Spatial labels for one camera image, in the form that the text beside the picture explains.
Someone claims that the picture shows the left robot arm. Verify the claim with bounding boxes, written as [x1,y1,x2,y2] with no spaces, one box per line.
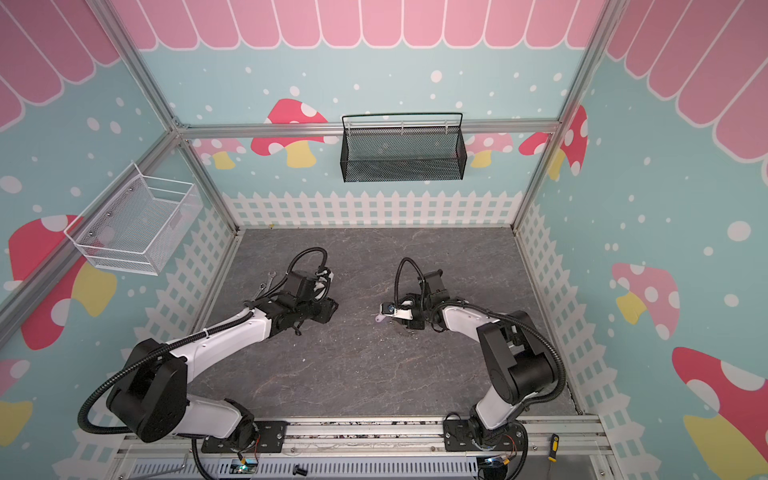
[77,262,338,451]

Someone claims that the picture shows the white vented cable duct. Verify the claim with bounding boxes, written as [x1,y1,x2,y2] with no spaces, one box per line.
[128,458,481,480]

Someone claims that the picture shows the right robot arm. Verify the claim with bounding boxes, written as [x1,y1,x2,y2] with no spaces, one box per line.
[380,257,567,451]

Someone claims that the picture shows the yellow handled screwdriver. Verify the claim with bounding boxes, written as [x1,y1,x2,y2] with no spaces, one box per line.
[548,434,560,463]

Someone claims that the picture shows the white wire wall basket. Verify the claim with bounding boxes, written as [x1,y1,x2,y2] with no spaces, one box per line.
[64,164,203,276]

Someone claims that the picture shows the black mesh wall basket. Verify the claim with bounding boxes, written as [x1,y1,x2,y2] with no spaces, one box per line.
[340,112,468,183]

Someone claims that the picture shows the silver combination wrench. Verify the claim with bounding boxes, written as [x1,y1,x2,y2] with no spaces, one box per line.
[255,272,277,300]

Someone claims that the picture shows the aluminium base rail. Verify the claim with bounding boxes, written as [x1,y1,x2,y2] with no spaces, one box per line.
[128,416,607,457]

